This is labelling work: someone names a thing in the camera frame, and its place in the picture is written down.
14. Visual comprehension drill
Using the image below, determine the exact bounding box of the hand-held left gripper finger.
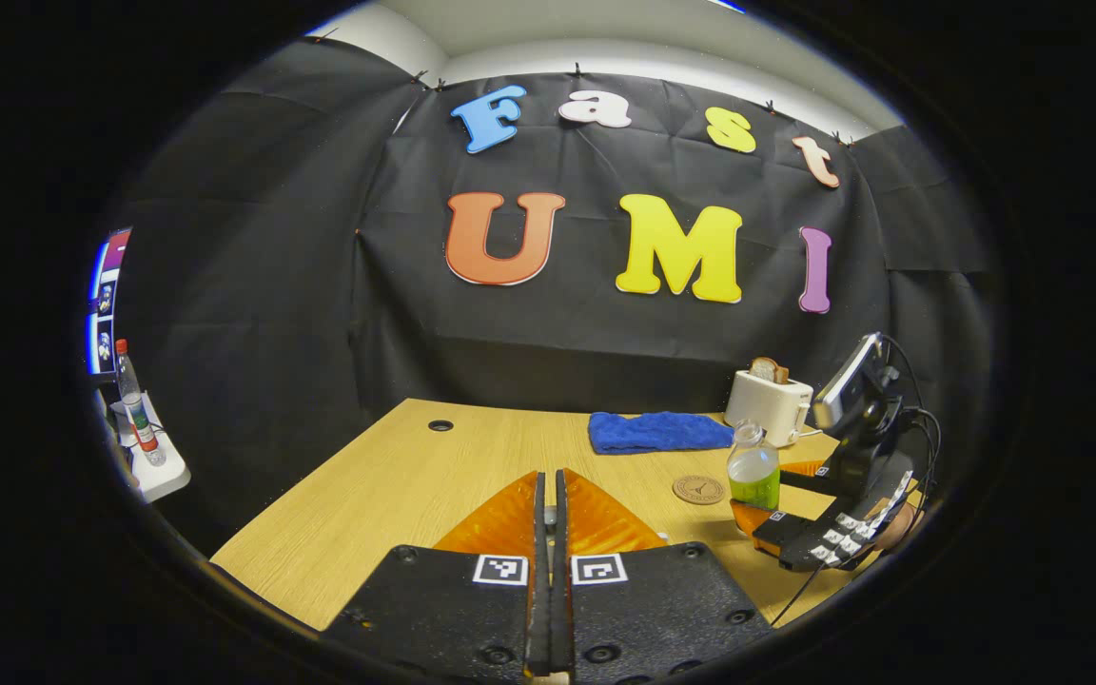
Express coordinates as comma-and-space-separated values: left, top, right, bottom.
320, 470, 549, 681
548, 468, 775, 684

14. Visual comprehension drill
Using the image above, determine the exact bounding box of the green label water bottle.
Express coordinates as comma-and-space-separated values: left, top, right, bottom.
727, 421, 782, 512

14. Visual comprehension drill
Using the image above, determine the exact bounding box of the round wooden coaster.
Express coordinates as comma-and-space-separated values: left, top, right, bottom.
672, 474, 728, 506

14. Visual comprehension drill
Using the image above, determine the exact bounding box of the clear bottle red cap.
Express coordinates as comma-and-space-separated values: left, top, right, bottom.
114, 339, 168, 467

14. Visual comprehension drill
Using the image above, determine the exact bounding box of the white toaster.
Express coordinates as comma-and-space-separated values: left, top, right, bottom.
724, 369, 813, 448

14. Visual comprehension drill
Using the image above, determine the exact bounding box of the blue towel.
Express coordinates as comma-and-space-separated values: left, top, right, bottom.
588, 411, 735, 456

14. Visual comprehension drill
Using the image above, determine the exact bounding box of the white side table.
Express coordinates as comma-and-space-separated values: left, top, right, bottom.
110, 392, 192, 503

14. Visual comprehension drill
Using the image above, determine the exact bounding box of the black backdrop cloth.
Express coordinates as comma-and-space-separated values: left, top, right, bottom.
115, 38, 996, 553

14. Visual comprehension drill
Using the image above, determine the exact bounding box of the computer monitor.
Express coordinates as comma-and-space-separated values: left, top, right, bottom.
87, 226, 133, 377

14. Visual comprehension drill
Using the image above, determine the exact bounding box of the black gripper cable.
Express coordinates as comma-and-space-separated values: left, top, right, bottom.
769, 335, 944, 629

